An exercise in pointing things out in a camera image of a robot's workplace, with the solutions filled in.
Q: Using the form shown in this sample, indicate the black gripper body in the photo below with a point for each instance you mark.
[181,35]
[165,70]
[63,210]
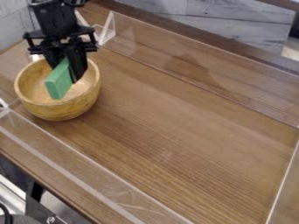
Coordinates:
[81,36]

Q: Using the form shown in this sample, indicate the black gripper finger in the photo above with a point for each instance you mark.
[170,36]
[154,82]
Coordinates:
[54,56]
[78,63]

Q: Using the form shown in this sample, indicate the green rectangular block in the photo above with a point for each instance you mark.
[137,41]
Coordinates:
[58,81]

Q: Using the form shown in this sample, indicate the brown wooden bowl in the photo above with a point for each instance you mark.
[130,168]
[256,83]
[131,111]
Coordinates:
[75,103]

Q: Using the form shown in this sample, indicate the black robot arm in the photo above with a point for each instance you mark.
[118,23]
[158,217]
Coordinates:
[57,17]

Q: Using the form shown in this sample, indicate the black table leg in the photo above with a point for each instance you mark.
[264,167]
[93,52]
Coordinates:
[37,191]

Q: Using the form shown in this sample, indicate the clear acrylic corner bracket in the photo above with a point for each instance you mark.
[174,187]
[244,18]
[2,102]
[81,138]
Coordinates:
[106,32]

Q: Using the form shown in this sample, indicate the clear acrylic barrier wall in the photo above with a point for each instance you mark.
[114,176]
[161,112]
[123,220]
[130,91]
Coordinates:
[191,139]

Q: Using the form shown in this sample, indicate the black table clamp mount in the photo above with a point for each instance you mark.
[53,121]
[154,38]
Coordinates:
[39,212]

